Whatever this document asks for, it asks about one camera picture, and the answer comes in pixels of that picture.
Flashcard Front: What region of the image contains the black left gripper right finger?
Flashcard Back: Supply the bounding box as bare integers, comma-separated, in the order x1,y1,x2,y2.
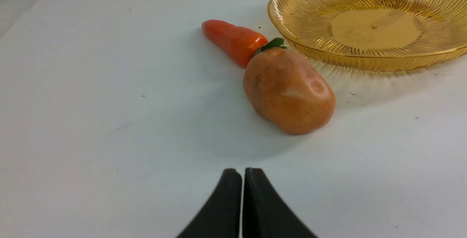
242,168,316,238

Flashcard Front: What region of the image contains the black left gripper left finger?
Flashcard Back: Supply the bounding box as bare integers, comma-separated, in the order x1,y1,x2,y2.
177,168,243,238

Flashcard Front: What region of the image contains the brown toy potato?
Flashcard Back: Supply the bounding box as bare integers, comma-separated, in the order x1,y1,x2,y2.
243,48,336,134

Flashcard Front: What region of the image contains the orange toy carrot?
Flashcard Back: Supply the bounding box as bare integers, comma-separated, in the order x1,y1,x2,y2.
201,19,287,68

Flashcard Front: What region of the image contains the amber ribbed plastic plate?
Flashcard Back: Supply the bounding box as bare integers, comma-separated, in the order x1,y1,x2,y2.
267,0,467,72

